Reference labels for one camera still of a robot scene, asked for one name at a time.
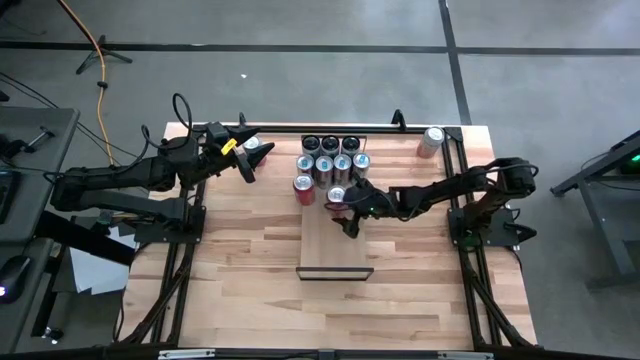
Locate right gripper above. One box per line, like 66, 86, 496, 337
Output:
325, 182, 397, 222

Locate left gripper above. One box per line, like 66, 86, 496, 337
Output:
202, 121, 277, 175

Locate red Fanta can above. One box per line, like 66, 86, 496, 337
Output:
292, 173, 317, 207
325, 184, 351, 219

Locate silver and blue tall can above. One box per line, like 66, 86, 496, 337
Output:
295, 153, 316, 177
351, 152, 372, 180
314, 155, 335, 190
333, 153, 353, 185

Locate white palm-print tall can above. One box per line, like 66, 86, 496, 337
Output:
340, 134, 362, 156
320, 134, 341, 157
301, 134, 322, 157

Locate black tripod stand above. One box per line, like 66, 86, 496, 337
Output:
74, 33, 135, 76

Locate black metal beam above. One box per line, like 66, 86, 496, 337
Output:
34, 209, 137, 267

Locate white paper sheets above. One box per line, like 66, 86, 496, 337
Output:
69, 224, 139, 296

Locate grey desk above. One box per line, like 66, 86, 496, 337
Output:
0, 106, 81, 244
0, 237, 56, 354

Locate black clamp tool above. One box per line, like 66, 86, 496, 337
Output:
0, 124, 57, 160

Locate black keyboard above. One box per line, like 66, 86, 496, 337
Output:
0, 169, 24, 225

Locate grey metal cart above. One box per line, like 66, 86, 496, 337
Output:
549, 128, 640, 291

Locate black computer mouse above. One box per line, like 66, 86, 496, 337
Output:
0, 254, 32, 304

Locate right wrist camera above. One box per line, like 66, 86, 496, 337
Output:
333, 215, 362, 240

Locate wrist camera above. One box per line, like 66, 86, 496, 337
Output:
333, 215, 362, 240
234, 151, 257, 184

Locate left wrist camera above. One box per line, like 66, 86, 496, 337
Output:
234, 151, 257, 184

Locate wooden shelf black metal frame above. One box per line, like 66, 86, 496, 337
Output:
295, 134, 375, 281

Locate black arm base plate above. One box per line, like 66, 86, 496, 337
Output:
134, 204, 207, 245
447, 207, 521, 249

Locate black aluminium rig frame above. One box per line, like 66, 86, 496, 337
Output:
112, 122, 540, 360

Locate yellow extension cord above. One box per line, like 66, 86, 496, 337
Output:
55, 0, 115, 164

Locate silver metal bracket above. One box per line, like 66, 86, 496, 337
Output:
437, 351, 494, 360
158, 348, 216, 360

